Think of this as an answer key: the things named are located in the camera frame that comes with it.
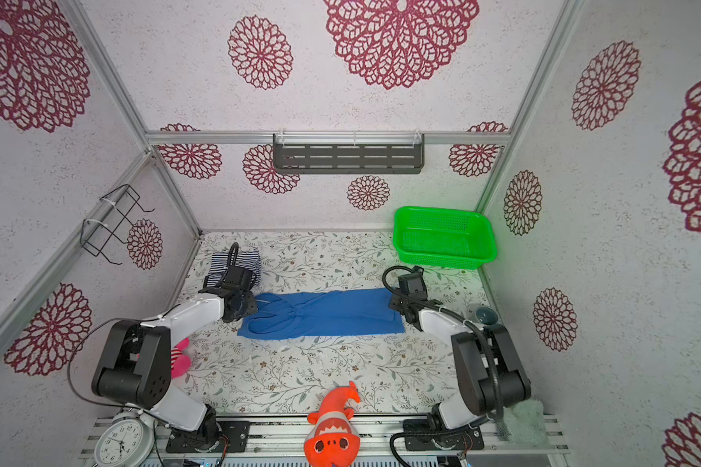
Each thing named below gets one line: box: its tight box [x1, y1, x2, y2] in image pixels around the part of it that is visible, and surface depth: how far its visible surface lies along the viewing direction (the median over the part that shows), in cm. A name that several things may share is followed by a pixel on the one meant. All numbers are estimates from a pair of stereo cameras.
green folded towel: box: [496, 397, 551, 450], surface depth 75 cm
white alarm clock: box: [93, 408, 156, 467], surface depth 71 cm
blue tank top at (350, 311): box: [237, 287, 406, 338], surface depth 95 cm
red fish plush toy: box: [303, 381, 362, 467], surface depth 69 cm
